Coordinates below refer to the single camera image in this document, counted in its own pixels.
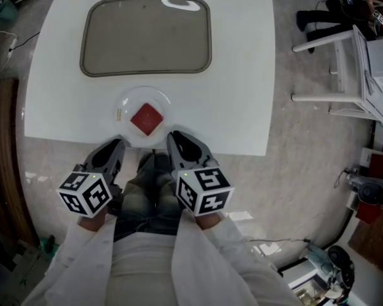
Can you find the person's torso white shirt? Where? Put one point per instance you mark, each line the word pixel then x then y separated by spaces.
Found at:
pixel 143 266

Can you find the plastic bag pile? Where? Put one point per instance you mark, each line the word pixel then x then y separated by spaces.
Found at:
pixel 48 245

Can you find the green bin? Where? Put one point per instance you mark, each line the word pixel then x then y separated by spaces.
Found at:
pixel 8 10

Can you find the grey floor fan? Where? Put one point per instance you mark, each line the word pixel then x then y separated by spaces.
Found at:
pixel 370 190

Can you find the white round plate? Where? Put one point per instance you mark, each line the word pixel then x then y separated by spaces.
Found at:
pixel 131 100

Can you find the black round fan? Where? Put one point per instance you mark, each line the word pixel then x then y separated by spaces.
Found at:
pixel 336 255

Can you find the person's legs grey trousers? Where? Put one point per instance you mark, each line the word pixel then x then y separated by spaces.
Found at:
pixel 147 190

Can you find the white side table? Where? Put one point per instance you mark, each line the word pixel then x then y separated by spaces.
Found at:
pixel 360 75

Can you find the brown wooden bench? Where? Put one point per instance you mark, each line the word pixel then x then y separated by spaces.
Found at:
pixel 6 155

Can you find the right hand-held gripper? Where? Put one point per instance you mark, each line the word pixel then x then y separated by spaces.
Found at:
pixel 204 190

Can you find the red square food piece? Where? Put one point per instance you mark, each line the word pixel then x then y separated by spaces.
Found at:
pixel 147 120

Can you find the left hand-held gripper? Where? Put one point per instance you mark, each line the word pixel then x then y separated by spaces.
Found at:
pixel 83 193

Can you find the white power strip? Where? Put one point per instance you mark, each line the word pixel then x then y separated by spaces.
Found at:
pixel 12 46

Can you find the person's right forearm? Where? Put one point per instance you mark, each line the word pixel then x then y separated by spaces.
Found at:
pixel 223 260

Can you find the person's left forearm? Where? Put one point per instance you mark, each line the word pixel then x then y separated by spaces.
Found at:
pixel 76 260

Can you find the grey serving tray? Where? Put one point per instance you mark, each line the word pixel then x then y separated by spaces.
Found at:
pixel 147 37

